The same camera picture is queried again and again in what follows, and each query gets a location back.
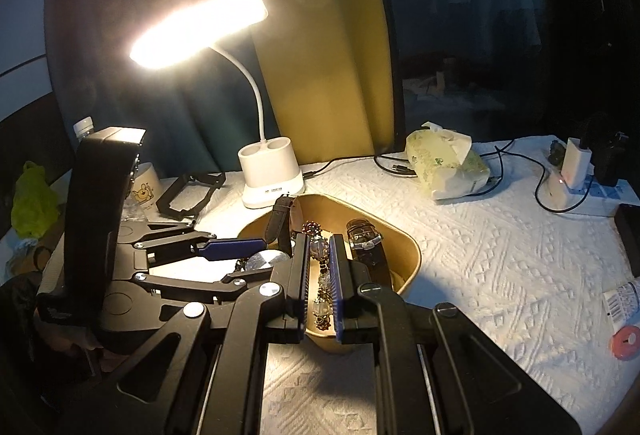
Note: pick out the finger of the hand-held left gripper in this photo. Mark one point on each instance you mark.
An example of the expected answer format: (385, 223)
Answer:
(220, 287)
(235, 248)

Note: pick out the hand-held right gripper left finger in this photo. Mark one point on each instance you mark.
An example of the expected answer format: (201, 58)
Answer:
(301, 285)

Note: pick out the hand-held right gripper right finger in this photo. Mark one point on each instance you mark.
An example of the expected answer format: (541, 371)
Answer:
(337, 285)

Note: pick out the gold jewelry tray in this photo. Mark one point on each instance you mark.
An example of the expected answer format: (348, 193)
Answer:
(400, 255)

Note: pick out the white cartoon mug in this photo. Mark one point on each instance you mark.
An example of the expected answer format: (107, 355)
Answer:
(146, 187)

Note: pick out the yellow-green plastic bag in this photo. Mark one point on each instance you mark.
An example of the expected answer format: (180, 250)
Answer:
(32, 205)

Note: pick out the clear water bottle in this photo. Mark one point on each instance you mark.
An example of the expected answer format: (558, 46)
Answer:
(84, 127)

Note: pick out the white desk lamp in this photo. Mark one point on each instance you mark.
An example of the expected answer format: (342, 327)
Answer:
(265, 165)

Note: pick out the dark teal curtain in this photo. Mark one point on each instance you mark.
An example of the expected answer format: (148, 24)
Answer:
(150, 105)

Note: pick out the white textured table cloth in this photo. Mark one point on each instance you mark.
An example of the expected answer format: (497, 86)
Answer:
(490, 265)

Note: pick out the tissue pack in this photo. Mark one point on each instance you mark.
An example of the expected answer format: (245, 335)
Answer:
(440, 165)

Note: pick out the yellow curtain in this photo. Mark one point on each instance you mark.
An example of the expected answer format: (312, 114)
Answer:
(320, 65)

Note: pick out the white power strip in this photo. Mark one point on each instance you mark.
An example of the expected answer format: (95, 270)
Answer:
(560, 195)

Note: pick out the white charger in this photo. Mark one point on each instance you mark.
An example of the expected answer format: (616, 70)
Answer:
(577, 162)

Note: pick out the white barcode label packet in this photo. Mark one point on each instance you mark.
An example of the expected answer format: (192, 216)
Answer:
(622, 300)

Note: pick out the pink tape roll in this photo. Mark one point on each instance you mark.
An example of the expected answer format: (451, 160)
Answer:
(625, 342)

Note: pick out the black power adapter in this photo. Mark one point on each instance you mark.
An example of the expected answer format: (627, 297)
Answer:
(605, 155)

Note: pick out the black box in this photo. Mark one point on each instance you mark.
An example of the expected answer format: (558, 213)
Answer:
(631, 235)

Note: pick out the black plastic frame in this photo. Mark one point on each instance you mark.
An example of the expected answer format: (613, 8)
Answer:
(172, 207)

